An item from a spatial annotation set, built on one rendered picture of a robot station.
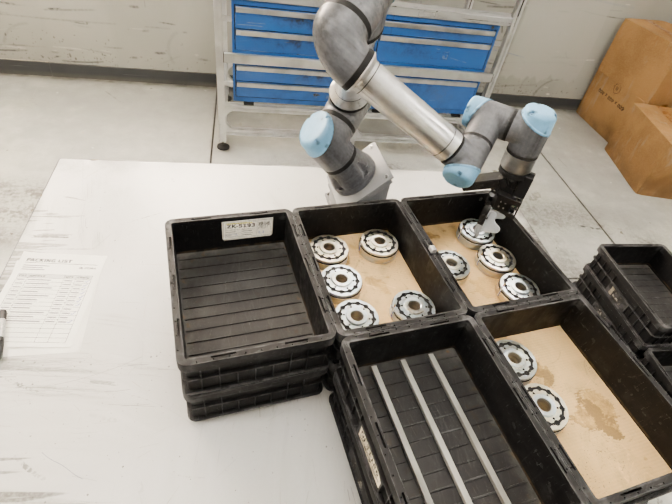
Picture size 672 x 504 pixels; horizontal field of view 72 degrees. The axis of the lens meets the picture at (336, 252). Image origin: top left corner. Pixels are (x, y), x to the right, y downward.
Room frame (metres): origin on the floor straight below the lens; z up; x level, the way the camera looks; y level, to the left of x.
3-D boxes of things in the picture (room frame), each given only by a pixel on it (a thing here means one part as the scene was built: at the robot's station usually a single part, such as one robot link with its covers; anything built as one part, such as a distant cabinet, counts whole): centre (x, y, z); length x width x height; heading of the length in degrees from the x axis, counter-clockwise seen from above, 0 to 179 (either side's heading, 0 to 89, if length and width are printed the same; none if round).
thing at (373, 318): (0.65, -0.07, 0.86); 0.10 x 0.10 x 0.01
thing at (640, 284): (1.29, -1.19, 0.37); 0.40 x 0.30 x 0.45; 15
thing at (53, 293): (0.65, 0.69, 0.70); 0.33 x 0.23 x 0.01; 15
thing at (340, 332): (0.78, -0.09, 0.92); 0.40 x 0.30 x 0.02; 25
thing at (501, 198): (1.00, -0.40, 1.04); 0.09 x 0.08 x 0.12; 69
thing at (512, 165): (1.00, -0.39, 1.12); 0.08 x 0.08 x 0.05
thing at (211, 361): (0.65, 0.18, 0.92); 0.40 x 0.30 x 0.02; 25
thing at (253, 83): (2.63, 0.42, 0.60); 0.72 x 0.03 x 0.56; 105
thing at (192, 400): (0.65, 0.18, 0.76); 0.40 x 0.30 x 0.12; 25
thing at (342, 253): (0.85, 0.02, 0.86); 0.10 x 0.10 x 0.01
